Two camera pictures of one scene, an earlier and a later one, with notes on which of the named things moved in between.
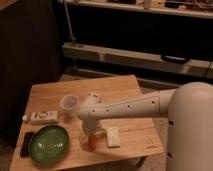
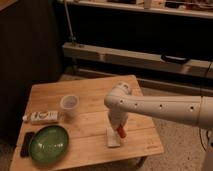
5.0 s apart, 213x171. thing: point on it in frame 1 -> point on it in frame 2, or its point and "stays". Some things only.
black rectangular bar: (24, 151) stays
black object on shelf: (172, 59) stays
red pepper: (92, 142) -> (121, 131)
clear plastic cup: (70, 105) stays
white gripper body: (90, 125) -> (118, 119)
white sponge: (113, 136) stays
